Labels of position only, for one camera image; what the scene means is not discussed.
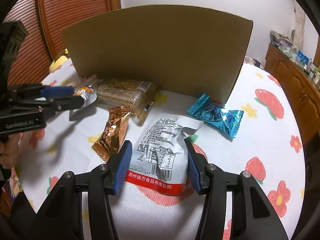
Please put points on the brown cardboard box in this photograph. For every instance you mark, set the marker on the brown cardboard box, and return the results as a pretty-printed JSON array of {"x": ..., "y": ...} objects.
[{"x": 184, "y": 49}]

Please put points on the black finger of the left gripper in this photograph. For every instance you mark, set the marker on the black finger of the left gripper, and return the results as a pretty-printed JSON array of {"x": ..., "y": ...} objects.
[{"x": 52, "y": 105}]

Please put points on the brown wooden wardrobe door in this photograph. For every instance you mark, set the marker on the brown wooden wardrobe door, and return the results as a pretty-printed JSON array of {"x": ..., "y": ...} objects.
[{"x": 44, "y": 19}]

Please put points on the clear brown biscuit packet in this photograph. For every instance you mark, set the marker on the clear brown biscuit packet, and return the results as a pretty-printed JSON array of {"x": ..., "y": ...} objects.
[{"x": 140, "y": 95}]

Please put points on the clutter on dresser top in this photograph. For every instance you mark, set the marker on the clutter on dresser top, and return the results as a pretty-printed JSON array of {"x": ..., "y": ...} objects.
[{"x": 302, "y": 47}]

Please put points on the silver foil snack packet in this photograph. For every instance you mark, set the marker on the silver foil snack packet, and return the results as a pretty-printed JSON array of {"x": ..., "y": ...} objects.
[{"x": 88, "y": 91}]

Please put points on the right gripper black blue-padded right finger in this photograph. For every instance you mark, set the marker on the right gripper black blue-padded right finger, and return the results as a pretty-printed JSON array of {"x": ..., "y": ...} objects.
[{"x": 253, "y": 216}]

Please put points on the white floral strawberry blanket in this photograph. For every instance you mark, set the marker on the white floral strawberry blanket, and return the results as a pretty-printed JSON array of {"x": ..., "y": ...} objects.
[{"x": 267, "y": 144}]

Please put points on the gold foil snack packet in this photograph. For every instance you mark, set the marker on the gold foil snack packet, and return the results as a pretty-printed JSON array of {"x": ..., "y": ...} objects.
[{"x": 111, "y": 139}]

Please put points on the yellow plush toy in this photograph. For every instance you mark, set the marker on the yellow plush toy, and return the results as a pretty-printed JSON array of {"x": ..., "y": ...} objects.
[{"x": 60, "y": 58}]

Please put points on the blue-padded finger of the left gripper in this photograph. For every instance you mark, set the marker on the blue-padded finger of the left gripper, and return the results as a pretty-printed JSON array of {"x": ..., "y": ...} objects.
[{"x": 38, "y": 90}]

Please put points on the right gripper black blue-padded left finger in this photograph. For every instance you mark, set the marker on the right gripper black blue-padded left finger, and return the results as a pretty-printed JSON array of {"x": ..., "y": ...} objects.
[{"x": 59, "y": 217}]

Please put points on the brown wooden dresser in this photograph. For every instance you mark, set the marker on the brown wooden dresser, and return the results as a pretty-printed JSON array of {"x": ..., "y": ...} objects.
[{"x": 300, "y": 91}]

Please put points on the blue foil candy packet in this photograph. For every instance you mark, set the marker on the blue foil candy packet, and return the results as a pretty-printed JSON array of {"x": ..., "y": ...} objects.
[{"x": 225, "y": 120}]

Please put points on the person's left hand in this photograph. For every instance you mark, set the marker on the person's left hand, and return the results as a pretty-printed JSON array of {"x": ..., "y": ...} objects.
[{"x": 10, "y": 152}]

